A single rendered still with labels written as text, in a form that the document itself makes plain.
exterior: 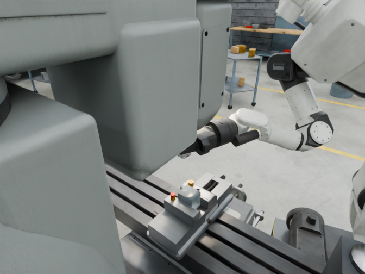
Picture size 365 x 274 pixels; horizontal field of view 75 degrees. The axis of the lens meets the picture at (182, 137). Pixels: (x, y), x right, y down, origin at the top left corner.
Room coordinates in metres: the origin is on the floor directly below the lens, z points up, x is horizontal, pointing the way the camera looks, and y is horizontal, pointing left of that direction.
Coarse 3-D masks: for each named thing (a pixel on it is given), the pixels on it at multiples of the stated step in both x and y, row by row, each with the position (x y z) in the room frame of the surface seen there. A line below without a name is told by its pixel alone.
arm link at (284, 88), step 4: (280, 80) 0.88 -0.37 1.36; (284, 80) 0.86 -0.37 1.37; (296, 80) 0.83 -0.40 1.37; (300, 80) 0.83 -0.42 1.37; (304, 80) 0.83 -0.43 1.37; (308, 80) 0.84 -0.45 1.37; (280, 84) 0.88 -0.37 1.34; (284, 84) 0.86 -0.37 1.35; (288, 84) 0.84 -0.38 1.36; (292, 84) 0.83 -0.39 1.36; (296, 84) 0.83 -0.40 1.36; (284, 88) 0.85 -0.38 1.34; (288, 88) 0.84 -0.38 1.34
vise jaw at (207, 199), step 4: (184, 184) 0.67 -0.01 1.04; (180, 188) 0.66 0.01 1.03; (196, 188) 0.65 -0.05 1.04; (200, 188) 0.65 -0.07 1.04; (204, 192) 0.63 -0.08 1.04; (208, 192) 0.63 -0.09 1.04; (200, 196) 0.61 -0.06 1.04; (204, 196) 0.61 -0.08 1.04; (208, 196) 0.61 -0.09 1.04; (212, 196) 0.61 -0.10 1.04; (216, 196) 0.62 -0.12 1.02; (200, 200) 0.60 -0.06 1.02; (204, 200) 0.59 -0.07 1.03; (208, 200) 0.59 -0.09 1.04; (212, 200) 0.60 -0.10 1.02; (216, 200) 0.63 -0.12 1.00; (200, 204) 0.60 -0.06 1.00; (204, 204) 0.59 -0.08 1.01; (208, 204) 0.59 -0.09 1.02; (212, 204) 0.61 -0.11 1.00; (208, 208) 0.59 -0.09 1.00
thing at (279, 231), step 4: (276, 220) 1.05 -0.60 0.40; (280, 220) 1.05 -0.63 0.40; (284, 220) 1.05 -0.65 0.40; (276, 224) 1.02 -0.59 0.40; (280, 224) 1.02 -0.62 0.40; (284, 224) 1.02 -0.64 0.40; (276, 228) 0.99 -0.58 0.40; (280, 228) 0.99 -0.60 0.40; (284, 228) 0.99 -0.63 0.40; (272, 232) 1.04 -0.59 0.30; (276, 232) 0.96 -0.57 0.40; (280, 232) 0.96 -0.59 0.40; (284, 232) 0.96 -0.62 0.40; (288, 232) 0.96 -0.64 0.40; (276, 236) 0.93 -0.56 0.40; (280, 236) 0.93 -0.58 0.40; (284, 236) 0.93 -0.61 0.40; (288, 236) 0.93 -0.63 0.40; (284, 240) 0.91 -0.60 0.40; (288, 240) 0.91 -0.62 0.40
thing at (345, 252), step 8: (344, 240) 0.38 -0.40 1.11; (352, 240) 0.38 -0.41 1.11; (336, 248) 0.38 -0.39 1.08; (344, 248) 0.36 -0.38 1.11; (352, 248) 0.35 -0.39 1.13; (360, 248) 0.35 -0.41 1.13; (336, 256) 0.36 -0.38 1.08; (344, 256) 0.34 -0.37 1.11; (352, 256) 0.33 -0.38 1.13; (360, 256) 0.33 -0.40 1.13; (328, 264) 0.38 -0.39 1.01; (336, 264) 0.34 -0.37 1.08; (344, 264) 0.32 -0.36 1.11; (352, 264) 0.32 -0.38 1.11; (360, 264) 0.31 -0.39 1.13; (328, 272) 0.36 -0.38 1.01; (336, 272) 0.32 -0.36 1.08; (344, 272) 0.30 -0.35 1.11; (352, 272) 0.30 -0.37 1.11; (360, 272) 0.30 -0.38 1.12
